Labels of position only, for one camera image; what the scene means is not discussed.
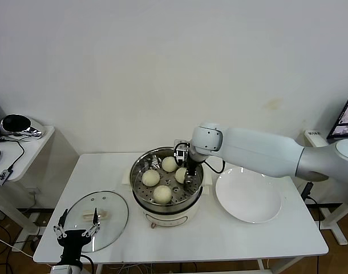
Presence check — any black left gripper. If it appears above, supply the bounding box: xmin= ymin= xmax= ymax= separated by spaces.
xmin=52 ymin=207 xmax=102 ymax=265

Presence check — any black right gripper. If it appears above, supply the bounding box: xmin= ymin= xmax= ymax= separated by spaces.
xmin=184 ymin=159 xmax=200 ymax=187

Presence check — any white steamed baozi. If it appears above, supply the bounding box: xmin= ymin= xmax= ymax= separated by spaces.
xmin=141 ymin=170 xmax=160 ymax=187
xmin=153 ymin=185 xmax=173 ymax=204
xmin=175 ymin=167 xmax=189 ymax=183
xmin=161 ymin=156 xmax=178 ymax=173

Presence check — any round glass lid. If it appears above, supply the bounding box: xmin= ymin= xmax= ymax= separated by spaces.
xmin=62 ymin=191 xmax=130 ymax=253

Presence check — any perforated steel steamer basket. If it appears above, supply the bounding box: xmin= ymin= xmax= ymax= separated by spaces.
xmin=130 ymin=147 xmax=205 ymax=207

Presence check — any white round plate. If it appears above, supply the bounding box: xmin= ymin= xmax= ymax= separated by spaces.
xmin=215 ymin=167 xmax=283 ymax=224

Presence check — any white side table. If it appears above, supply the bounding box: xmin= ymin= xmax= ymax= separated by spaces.
xmin=0 ymin=125 xmax=55 ymax=237
xmin=302 ymin=130 xmax=348 ymax=246

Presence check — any small grey usb hub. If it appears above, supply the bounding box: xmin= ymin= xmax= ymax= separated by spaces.
xmin=0 ymin=168 xmax=14 ymax=187

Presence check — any shiny chrome headset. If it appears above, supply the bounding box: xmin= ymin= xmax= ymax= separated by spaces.
xmin=0 ymin=114 xmax=46 ymax=139

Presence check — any grey open laptop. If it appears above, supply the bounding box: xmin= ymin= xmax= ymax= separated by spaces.
xmin=326 ymin=95 xmax=348 ymax=140

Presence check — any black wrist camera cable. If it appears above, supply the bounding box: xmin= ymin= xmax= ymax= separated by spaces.
xmin=203 ymin=160 xmax=226 ymax=174

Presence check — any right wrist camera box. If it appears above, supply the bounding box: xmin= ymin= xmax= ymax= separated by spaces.
xmin=173 ymin=139 xmax=191 ymax=167

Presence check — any thin black cable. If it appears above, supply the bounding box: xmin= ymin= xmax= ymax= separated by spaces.
xmin=0 ymin=136 xmax=25 ymax=172

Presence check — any black cable adapter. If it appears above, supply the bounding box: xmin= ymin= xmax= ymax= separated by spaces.
xmin=301 ymin=182 xmax=314 ymax=200

